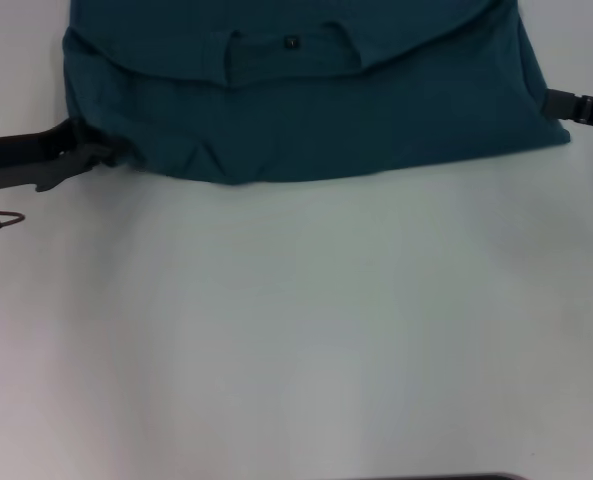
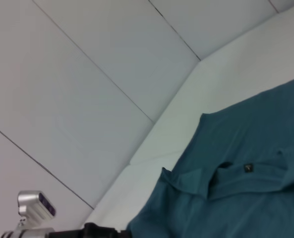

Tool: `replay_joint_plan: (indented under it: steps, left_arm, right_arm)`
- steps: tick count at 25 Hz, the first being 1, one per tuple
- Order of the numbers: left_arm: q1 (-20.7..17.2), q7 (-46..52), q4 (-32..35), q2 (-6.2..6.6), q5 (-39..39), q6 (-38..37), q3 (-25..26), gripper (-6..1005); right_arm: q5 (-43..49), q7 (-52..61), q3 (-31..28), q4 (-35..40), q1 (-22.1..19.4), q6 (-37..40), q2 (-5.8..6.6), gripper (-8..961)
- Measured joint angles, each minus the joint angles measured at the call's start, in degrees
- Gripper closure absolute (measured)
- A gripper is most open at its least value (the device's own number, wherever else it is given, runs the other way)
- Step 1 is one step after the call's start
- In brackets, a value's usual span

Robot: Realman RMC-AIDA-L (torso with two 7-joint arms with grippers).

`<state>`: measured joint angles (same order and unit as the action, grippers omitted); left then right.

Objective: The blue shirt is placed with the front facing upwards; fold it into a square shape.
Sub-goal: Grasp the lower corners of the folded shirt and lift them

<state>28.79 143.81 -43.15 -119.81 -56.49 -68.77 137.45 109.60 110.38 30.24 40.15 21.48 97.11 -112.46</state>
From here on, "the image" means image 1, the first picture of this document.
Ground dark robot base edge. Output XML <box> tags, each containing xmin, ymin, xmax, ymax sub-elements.
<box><xmin>370</xmin><ymin>471</ymin><xmax>523</xmax><ymax>480</ymax></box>

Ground thin dark cable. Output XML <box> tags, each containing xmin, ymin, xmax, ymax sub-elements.
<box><xmin>0</xmin><ymin>203</ymin><xmax>26</xmax><ymax>237</ymax></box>

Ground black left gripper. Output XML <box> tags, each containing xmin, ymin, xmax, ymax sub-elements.
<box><xmin>0</xmin><ymin>117</ymin><xmax>135</xmax><ymax>194</ymax></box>

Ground teal t-shirt with FREE print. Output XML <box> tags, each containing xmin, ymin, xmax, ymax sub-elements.
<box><xmin>61</xmin><ymin>0</ymin><xmax>572</xmax><ymax>186</ymax></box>

